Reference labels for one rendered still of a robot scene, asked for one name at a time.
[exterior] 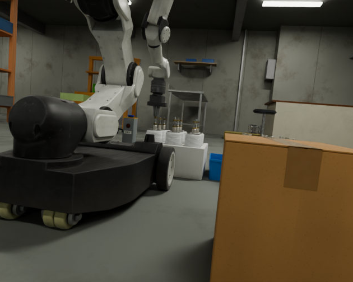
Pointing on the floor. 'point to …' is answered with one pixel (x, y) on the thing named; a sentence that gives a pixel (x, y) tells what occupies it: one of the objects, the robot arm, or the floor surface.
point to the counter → (317, 123)
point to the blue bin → (215, 166)
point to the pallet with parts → (248, 131)
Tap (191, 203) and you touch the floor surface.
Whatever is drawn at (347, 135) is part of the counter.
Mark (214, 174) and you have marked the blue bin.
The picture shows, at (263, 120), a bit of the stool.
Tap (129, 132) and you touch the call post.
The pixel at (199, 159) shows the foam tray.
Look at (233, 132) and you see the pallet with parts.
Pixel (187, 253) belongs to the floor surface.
